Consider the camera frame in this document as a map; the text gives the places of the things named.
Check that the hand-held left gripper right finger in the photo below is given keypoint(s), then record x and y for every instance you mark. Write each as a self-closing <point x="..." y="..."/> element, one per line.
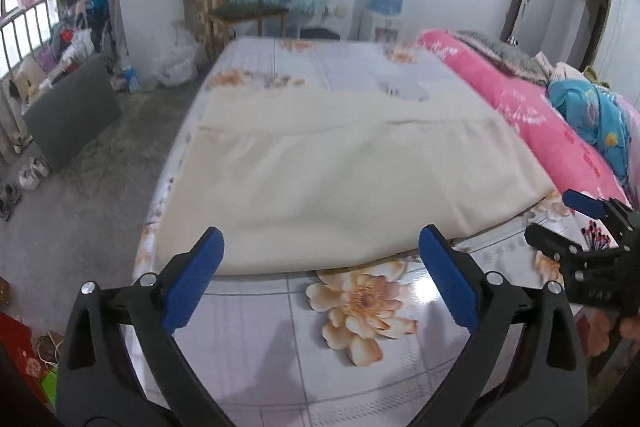
<point x="450" y="277"/>

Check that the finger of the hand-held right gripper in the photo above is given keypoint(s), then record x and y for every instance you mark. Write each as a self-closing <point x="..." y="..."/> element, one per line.
<point x="582" y="202"/>
<point x="550" y="242"/>

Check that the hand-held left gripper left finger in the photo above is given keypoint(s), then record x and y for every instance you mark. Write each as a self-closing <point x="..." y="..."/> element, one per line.
<point x="195" y="277"/>

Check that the cream jacket with black stripes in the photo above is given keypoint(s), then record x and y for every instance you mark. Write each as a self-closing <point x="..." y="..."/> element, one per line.
<point x="340" y="177"/>

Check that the blue printed cloth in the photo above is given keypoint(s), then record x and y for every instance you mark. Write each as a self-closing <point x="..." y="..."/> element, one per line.
<point x="585" y="107"/>

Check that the pink floral blanket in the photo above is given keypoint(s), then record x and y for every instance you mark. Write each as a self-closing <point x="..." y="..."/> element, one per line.
<point x="530" y="122"/>

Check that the grey fluffy blanket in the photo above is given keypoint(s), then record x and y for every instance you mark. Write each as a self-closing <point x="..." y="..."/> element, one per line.
<point x="505" y="54"/>

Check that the green paper bag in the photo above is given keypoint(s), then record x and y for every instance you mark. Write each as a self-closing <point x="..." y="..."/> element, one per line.
<point x="49" y="387"/>

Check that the red box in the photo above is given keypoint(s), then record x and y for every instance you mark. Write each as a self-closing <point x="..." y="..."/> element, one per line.
<point x="17" y="347"/>

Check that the pair of white shoes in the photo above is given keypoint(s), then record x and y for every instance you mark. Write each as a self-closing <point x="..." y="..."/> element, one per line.
<point x="35" y="172"/>

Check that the pair of dark shoes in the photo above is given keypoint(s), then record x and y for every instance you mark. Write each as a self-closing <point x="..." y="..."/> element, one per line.
<point x="10" y="202"/>

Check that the dark grey board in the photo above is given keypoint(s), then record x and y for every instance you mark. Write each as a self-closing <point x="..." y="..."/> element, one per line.
<point x="70" y="112"/>

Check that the blue plastic bag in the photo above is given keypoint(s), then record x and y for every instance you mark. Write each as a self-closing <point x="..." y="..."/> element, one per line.
<point x="131" y="79"/>

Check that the white plastic bag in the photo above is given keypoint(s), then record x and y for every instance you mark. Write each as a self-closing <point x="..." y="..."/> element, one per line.
<point x="172" y="59"/>

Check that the wooden chair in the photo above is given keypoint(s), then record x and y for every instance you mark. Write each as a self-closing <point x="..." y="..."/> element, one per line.
<point x="250" y="12"/>

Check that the metal railing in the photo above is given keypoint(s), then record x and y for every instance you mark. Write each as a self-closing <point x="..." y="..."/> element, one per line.
<point x="25" y="27"/>

